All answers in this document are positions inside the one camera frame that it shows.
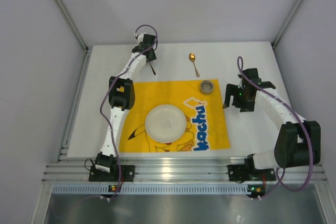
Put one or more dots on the white round plate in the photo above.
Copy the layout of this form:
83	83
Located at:
165	123

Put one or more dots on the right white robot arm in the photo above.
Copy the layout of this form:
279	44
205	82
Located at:
299	140

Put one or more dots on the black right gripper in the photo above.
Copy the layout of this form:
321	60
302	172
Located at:
237	97

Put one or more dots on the gold fork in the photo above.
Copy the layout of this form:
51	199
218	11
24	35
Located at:
152	68

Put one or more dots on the yellow Pikachu cloth placemat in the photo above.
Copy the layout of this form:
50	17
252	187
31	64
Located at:
205	121

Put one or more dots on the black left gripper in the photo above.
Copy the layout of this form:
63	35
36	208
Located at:
150	55

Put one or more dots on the gold ornate spoon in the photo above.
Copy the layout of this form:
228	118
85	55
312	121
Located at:
192	58

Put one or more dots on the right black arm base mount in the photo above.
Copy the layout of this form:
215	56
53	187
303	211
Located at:
240	173

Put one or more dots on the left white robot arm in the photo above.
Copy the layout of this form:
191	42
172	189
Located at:
121	98

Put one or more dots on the aluminium mounting rail frame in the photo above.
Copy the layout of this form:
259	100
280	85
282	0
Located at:
217	32

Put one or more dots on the speckled ceramic ramekin cup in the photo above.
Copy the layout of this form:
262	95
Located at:
206	87

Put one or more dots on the perforated cable tray strip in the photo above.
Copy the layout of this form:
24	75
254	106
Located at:
160	189

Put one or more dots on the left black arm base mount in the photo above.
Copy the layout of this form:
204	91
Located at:
127	174

